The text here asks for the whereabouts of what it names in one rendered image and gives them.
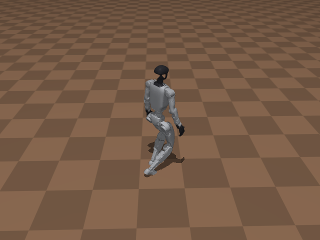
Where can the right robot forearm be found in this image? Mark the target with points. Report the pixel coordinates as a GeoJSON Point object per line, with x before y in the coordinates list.
{"type": "Point", "coordinates": [175, 117]}

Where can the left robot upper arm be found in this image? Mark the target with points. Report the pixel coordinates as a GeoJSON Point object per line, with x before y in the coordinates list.
{"type": "Point", "coordinates": [147, 90]}

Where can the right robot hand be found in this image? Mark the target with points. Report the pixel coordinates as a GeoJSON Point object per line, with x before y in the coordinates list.
{"type": "Point", "coordinates": [181, 129]}

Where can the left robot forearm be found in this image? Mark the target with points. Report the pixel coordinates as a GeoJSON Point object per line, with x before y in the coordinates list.
{"type": "Point", "coordinates": [147, 105]}

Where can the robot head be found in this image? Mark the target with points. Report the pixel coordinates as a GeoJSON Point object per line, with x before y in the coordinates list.
{"type": "Point", "coordinates": [161, 70]}

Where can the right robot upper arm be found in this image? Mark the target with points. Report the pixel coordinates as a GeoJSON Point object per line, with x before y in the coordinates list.
{"type": "Point", "coordinates": [170, 94]}

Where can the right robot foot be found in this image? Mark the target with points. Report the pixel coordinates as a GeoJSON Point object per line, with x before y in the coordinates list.
{"type": "Point", "coordinates": [149, 172]}

